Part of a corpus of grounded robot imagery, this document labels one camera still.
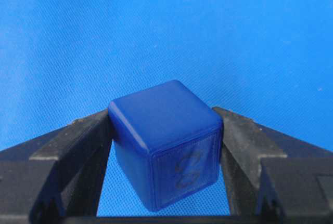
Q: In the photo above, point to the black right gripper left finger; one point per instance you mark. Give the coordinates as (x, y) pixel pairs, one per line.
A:
(56, 175)

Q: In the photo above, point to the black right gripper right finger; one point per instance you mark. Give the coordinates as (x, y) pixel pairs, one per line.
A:
(273, 176)

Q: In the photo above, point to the blue table cloth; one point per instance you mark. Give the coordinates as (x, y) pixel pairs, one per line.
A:
(270, 60)

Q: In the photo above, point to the blue block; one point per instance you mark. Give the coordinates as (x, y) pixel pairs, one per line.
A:
(167, 142)

